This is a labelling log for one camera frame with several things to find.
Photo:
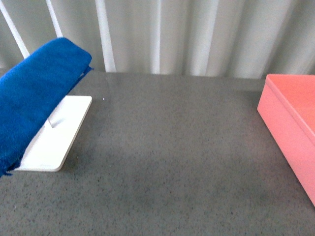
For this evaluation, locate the blue microfiber cloth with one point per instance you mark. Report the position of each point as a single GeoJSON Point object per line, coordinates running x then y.
{"type": "Point", "coordinates": [31, 90]}

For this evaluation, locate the pink plastic box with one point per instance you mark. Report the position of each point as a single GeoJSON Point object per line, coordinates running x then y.
{"type": "Point", "coordinates": [287, 107]}

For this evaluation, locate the white towel rack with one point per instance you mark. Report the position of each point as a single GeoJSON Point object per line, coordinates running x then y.
{"type": "Point", "coordinates": [49, 148]}

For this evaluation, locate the white pleated curtain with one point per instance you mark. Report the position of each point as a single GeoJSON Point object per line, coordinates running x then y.
{"type": "Point", "coordinates": [232, 38]}

